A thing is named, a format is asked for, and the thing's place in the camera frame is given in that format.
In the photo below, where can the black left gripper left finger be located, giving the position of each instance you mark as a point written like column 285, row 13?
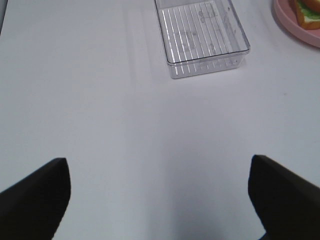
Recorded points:
column 33, row 208

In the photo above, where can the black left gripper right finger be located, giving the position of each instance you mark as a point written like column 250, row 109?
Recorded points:
column 287, row 205

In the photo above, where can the green lettuce leaf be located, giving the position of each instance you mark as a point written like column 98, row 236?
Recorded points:
column 307, row 12

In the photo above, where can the clear left plastic container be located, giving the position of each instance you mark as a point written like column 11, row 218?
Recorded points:
column 201, row 36

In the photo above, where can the pink round plate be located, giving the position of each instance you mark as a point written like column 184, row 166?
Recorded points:
column 285, row 13

